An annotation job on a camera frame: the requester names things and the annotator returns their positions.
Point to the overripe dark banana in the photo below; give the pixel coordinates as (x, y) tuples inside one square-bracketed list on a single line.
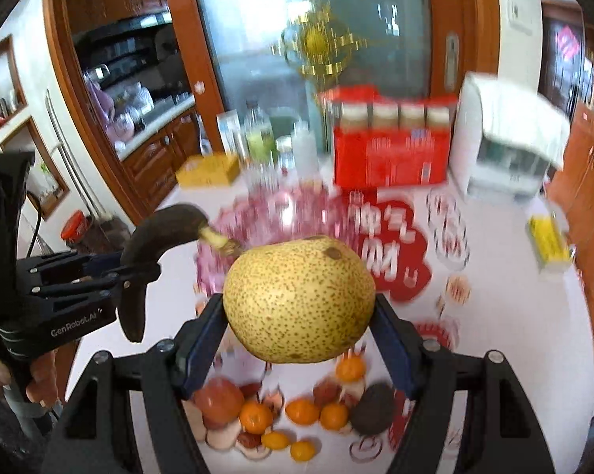
[(179, 224)]

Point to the yellow speckled pear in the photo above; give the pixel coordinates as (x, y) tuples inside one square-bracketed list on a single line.
[(299, 302)]

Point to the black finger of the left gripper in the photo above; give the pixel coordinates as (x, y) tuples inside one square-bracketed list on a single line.
[(114, 281)]

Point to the red container on floor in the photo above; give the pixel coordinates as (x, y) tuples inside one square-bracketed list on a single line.
[(75, 228)]

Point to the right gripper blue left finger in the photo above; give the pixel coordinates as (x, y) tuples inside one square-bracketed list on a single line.
[(185, 360)]

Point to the clear plastic bottle green label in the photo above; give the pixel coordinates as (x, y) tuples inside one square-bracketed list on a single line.
[(258, 132)]

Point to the small yellow kumquat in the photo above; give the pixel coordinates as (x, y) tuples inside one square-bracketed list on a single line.
[(303, 451), (275, 440)]

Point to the pink glass fruit bowl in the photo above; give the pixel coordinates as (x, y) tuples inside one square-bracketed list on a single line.
[(287, 214)]

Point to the white squeeze bottle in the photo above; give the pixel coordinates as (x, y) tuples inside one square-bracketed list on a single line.
[(303, 143)]

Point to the orange mandarin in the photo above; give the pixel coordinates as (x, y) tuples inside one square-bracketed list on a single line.
[(350, 369), (302, 411), (334, 416), (255, 417)]

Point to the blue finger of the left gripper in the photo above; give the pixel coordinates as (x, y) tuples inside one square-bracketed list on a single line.
[(97, 260)]

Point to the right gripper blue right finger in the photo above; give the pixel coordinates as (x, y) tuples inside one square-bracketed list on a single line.
[(408, 361)]

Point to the red yellow apple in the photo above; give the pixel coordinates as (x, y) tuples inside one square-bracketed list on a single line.
[(219, 400)]

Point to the white covered appliance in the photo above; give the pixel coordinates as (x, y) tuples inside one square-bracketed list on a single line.
[(505, 140)]

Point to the dark green avocado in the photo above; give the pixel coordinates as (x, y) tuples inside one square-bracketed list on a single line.
[(375, 411)]

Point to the gold hanging ornament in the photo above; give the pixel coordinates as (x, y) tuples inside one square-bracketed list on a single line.
[(317, 45)]

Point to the yellow flat box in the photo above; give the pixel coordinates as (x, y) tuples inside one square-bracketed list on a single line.
[(209, 171)]

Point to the red snack package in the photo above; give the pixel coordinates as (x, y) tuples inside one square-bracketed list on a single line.
[(383, 142)]

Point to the yellow sponge pack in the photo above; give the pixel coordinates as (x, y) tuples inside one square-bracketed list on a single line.
[(549, 245)]

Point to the small glass jar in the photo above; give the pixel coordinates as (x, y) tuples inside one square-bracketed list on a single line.
[(286, 159)]

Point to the white blue carton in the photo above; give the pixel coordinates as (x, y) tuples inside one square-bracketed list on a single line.
[(229, 129)]

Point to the left human hand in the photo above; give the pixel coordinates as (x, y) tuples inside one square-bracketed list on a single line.
[(42, 388)]

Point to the orange mandarin top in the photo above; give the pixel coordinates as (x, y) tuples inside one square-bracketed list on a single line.
[(350, 369)]

